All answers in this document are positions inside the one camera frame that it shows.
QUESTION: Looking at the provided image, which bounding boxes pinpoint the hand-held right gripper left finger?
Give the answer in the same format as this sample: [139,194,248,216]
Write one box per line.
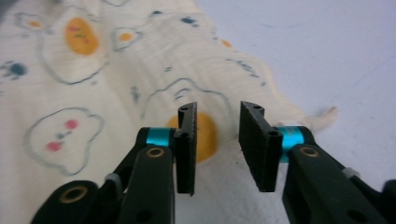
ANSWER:
[173,101,198,197]

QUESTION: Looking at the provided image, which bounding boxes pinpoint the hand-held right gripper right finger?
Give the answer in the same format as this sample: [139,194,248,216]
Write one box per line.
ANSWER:
[238,100,285,193]

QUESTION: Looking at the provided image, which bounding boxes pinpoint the cream egg print cloth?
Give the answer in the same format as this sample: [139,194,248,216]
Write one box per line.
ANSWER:
[0,0,339,224]

